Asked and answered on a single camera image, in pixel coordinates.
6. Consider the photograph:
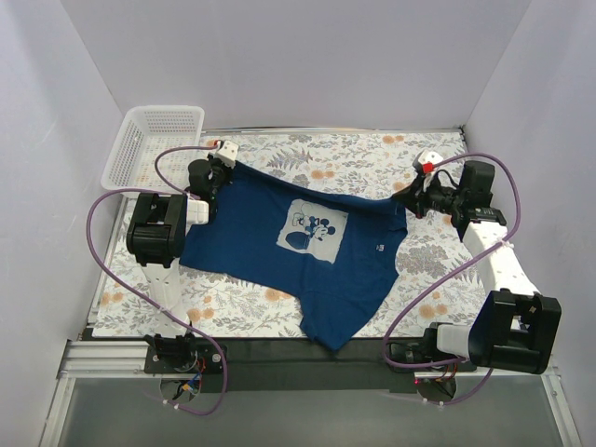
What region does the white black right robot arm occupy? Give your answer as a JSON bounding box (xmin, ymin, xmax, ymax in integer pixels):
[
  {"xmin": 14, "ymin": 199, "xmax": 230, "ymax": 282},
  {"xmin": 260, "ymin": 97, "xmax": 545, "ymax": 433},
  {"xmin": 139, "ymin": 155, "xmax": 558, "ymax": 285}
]
[{"xmin": 393, "ymin": 151, "xmax": 562, "ymax": 374}]

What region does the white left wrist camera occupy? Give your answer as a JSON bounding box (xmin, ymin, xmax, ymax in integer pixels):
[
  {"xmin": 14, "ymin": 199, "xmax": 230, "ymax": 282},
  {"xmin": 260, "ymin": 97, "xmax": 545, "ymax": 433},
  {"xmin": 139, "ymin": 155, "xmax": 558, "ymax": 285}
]
[{"xmin": 213, "ymin": 140, "xmax": 239, "ymax": 169}]

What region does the blue printed t-shirt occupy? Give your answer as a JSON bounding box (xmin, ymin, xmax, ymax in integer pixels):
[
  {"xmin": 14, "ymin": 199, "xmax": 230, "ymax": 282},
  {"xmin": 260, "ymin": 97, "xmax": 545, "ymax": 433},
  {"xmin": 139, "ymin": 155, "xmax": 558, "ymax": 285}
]
[{"xmin": 180, "ymin": 163, "xmax": 407, "ymax": 350}]

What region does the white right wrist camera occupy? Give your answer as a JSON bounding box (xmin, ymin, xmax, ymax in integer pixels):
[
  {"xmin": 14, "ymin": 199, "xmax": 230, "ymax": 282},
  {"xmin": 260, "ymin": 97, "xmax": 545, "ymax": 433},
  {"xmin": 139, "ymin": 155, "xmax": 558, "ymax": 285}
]
[{"xmin": 413, "ymin": 149, "xmax": 443, "ymax": 190}]

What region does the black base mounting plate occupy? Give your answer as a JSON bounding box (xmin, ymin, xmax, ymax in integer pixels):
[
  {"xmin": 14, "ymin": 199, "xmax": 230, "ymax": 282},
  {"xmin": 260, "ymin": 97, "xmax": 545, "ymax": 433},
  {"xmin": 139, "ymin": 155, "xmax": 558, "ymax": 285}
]
[{"xmin": 143, "ymin": 338, "xmax": 477, "ymax": 395}]

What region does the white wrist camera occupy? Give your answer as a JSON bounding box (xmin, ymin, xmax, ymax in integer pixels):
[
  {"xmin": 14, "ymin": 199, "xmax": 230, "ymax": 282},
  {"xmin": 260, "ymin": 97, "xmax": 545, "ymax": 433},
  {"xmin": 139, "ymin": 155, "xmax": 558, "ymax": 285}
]
[
  {"xmin": 213, "ymin": 140, "xmax": 239, "ymax": 169},
  {"xmin": 413, "ymin": 149, "xmax": 443, "ymax": 190}
]

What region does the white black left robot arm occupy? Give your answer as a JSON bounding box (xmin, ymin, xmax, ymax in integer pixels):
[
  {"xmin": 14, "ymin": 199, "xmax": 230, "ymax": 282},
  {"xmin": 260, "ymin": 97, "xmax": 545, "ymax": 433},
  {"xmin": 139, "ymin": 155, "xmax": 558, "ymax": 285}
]
[{"xmin": 126, "ymin": 156, "xmax": 234, "ymax": 373}]

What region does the white plastic basket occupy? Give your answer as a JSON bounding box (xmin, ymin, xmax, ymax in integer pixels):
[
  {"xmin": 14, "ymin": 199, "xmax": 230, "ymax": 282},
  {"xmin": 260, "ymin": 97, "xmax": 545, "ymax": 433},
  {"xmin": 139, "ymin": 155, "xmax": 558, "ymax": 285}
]
[{"xmin": 101, "ymin": 105, "xmax": 205, "ymax": 193}]

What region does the floral table cloth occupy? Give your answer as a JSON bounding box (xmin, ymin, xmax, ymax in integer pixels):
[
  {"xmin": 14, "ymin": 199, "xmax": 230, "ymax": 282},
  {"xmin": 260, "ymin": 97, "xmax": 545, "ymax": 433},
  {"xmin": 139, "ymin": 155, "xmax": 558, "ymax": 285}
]
[{"xmin": 89, "ymin": 132, "xmax": 485, "ymax": 338}]

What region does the aluminium frame rail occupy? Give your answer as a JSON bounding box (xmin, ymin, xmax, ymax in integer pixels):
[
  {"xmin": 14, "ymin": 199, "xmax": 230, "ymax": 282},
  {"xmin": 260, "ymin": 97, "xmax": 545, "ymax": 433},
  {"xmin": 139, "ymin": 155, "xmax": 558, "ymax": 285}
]
[{"xmin": 58, "ymin": 338, "xmax": 560, "ymax": 378}]

